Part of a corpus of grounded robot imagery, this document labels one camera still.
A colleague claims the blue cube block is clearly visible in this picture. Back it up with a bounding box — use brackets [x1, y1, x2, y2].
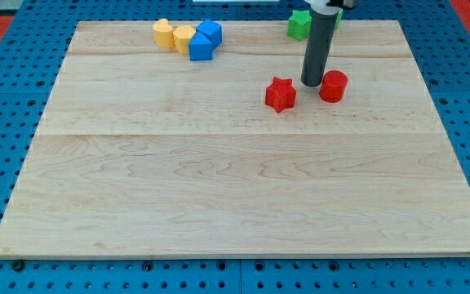
[197, 19, 223, 49]

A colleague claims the red star block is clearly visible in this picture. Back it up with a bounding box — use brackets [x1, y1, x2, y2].
[264, 77, 297, 113]

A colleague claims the light wooden board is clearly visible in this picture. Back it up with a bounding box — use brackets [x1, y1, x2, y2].
[0, 20, 470, 260]

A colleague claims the blue pentagon block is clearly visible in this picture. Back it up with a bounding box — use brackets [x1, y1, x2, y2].
[188, 32, 214, 61]

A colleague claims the red cylinder block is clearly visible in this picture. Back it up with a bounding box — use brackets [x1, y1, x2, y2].
[319, 70, 348, 103]

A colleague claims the yellow hexagon block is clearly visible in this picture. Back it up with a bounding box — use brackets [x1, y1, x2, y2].
[173, 25, 196, 56]

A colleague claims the green star block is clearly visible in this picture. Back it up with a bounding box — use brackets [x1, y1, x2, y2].
[286, 10, 312, 41]

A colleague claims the yellow heart block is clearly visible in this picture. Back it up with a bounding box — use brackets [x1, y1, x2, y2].
[153, 18, 175, 48]

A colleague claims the grey cylindrical pointer rod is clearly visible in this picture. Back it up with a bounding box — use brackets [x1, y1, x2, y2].
[301, 12, 338, 87]

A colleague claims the green block behind rod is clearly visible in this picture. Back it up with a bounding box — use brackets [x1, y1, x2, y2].
[335, 10, 344, 31]

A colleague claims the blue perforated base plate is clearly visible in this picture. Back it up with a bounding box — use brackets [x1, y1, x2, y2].
[0, 0, 470, 293]

